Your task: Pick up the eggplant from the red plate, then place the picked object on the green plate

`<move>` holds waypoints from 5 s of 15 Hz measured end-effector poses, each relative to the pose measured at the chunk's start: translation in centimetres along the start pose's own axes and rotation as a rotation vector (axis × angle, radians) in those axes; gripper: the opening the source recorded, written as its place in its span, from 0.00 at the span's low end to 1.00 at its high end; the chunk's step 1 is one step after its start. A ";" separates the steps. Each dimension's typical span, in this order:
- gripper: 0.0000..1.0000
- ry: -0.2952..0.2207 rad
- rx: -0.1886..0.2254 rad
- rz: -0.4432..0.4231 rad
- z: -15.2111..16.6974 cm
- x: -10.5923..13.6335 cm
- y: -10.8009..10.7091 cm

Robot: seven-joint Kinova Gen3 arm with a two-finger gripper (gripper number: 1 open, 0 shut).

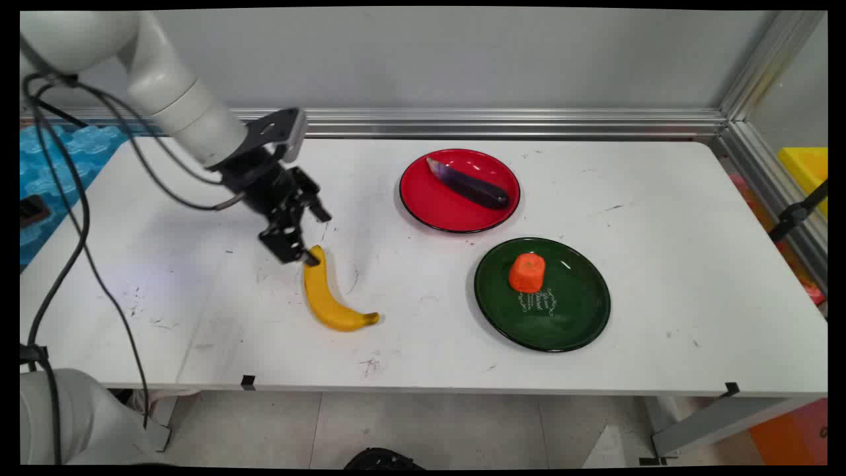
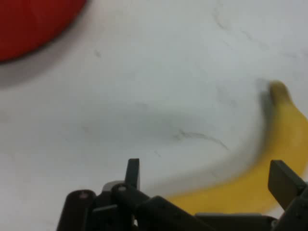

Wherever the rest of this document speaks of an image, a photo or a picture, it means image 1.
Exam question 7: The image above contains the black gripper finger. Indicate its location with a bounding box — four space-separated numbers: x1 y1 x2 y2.
258 221 322 267
293 168 332 223

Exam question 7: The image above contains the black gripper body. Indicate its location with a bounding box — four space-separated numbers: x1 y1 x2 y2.
220 147 319 229

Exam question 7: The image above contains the purple eggplant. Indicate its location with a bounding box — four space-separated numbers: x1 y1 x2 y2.
426 157 510 211

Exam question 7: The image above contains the yellow banana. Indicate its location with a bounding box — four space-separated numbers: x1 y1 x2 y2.
303 245 381 333

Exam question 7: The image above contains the red plate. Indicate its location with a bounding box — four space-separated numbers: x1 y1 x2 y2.
399 149 521 235

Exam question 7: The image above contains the blue patterned mat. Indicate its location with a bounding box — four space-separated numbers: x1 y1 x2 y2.
20 123 130 270

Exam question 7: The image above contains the orange carrot piece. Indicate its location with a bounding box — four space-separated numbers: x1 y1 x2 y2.
508 253 547 294

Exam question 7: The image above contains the black round object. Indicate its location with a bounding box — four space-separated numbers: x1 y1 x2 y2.
343 447 425 471

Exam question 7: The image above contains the small black device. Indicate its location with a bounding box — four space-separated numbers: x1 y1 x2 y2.
20 196 52 229

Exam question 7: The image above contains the green plate with white print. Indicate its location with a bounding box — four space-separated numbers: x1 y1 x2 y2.
473 237 611 353

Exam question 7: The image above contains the grey table leg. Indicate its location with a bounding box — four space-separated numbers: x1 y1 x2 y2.
650 395 822 459

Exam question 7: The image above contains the yellow box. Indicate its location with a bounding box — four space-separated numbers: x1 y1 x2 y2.
777 146 828 220

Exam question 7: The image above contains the red patterned sheet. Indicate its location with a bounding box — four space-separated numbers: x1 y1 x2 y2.
729 172 827 307

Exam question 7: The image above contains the orange box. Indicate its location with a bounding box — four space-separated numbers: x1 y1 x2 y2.
748 397 828 466

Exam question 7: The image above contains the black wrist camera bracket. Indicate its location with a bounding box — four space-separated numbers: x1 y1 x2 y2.
243 108 308 164

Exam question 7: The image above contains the black camera cable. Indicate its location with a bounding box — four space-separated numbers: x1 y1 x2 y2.
93 86 224 186

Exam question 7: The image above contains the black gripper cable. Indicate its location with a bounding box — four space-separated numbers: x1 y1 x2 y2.
63 78 247 212

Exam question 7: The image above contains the long black cable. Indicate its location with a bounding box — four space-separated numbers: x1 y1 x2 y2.
30 93 150 430
21 71 91 466

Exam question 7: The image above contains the long aluminium frame rail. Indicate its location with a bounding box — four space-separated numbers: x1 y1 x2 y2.
20 107 729 140

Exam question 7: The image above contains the short aluminium frame rail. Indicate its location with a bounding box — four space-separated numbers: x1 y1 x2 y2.
709 120 828 295

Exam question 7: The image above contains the aluminium frame post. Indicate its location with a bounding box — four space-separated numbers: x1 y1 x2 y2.
719 10 828 124

